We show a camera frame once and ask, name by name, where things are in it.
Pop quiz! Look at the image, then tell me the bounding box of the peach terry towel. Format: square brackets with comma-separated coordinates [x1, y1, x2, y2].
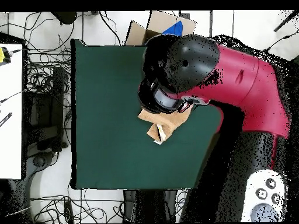
[137, 104, 194, 145]

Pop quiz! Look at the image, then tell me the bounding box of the blue cloth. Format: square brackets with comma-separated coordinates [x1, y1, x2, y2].
[162, 20, 184, 37]

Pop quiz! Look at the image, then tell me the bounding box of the dark green table cloth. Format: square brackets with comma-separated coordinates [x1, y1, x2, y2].
[70, 38, 223, 190]

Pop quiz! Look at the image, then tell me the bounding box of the brown cardboard box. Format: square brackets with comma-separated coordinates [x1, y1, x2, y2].
[124, 10, 197, 47]

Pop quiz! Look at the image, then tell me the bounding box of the black long rod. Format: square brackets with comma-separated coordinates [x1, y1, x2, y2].
[273, 10, 299, 33]

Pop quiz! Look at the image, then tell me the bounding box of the black equipment case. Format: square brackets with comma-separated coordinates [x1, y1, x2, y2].
[24, 66, 68, 153]

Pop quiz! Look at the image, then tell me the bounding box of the white desk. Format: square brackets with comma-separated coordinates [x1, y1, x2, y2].
[0, 43, 23, 180]

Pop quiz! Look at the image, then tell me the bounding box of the yellow and black tool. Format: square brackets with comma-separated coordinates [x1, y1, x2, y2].
[0, 46, 12, 65]

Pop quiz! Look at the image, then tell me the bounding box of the grey rectangular frame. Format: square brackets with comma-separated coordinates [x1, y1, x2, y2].
[179, 10, 213, 38]

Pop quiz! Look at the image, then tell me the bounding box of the black cable tangle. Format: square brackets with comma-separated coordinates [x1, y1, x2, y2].
[30, 188, 124, 224]
[175, 189, 190, 222]
[23, 11, 73, 94]

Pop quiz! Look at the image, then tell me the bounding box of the black pedestal foot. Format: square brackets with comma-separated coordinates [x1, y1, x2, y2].
[26, 150, 55, 169]

